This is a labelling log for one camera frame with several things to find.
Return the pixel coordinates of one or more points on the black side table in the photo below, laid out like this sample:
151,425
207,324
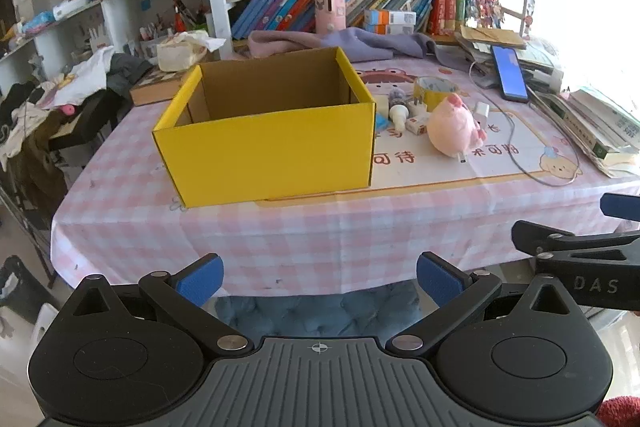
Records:
90,119

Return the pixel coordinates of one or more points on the pink plush pig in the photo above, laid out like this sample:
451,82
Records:
452,127

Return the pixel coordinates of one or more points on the small dropper bottle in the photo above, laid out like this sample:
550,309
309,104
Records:
398,109

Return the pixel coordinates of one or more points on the pink cylinder holder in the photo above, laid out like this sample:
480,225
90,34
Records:
330,7

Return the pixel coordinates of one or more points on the grey power adapter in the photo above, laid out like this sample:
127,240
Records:
485,82

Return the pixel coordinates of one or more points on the cream tissue box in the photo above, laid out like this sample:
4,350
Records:
175,54

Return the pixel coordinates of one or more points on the stack of papers and booklets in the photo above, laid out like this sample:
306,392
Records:
590,127

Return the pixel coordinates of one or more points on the cartoon printed desk mat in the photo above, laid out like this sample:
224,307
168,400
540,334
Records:
440,179

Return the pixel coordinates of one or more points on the black trash bin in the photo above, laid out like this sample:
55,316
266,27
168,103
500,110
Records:
20,287

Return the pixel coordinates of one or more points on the yellow cardboard box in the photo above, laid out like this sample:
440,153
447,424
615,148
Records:
275,157

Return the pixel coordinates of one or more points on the small pink object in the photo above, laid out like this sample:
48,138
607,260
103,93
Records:
67,110

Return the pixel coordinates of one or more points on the row of blue books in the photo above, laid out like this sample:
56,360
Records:
280,7

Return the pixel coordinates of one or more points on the pile of notebooks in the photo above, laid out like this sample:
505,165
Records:
540,57

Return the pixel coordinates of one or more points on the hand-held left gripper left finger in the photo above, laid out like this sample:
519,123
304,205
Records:
202,281

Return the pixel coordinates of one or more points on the pink knit cloth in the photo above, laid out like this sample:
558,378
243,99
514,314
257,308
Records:
280,41

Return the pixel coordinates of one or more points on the blue tufted seat cushion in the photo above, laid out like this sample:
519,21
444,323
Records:
320,312

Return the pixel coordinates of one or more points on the brown garment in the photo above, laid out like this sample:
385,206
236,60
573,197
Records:
35,157

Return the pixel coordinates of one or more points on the white charger block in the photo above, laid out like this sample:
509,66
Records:
482,112

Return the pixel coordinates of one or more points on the brown envelope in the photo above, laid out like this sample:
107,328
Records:
492,36

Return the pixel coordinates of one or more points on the white flat box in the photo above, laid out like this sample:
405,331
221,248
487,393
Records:
72,5

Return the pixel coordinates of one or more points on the white printed shirt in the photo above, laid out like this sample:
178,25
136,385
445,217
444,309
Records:
85,74

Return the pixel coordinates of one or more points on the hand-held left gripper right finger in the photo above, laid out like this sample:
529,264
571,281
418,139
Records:
440,279

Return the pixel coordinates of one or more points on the brown wooden box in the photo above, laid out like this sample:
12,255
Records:
155,89

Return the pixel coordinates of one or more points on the row of red books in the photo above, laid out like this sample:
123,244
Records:
450,7

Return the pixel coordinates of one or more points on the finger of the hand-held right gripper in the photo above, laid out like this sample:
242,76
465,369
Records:
620,207
540,234

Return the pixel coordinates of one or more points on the desk stationery organizer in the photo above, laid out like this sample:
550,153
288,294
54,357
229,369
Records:
172,19

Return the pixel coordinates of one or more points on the small blue plastic item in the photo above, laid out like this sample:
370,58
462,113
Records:
381,123

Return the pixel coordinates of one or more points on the blue pink wipes packet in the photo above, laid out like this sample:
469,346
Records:
39,23

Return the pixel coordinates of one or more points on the orange white blue carton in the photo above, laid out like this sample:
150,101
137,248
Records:
387,30
390,17

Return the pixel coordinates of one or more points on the purple cloth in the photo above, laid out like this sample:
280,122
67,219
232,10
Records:
380,43

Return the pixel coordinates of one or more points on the colourful character stand set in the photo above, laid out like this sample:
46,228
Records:
482,11

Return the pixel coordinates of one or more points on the black smartphone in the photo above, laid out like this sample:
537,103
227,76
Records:
510,74

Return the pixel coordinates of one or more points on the person's red clothing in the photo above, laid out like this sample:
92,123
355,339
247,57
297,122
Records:
622,414

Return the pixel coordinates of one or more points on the yellow tape roll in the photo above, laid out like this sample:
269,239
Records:
425,96

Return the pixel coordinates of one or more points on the dark grey garment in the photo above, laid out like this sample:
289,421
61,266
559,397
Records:
127,72

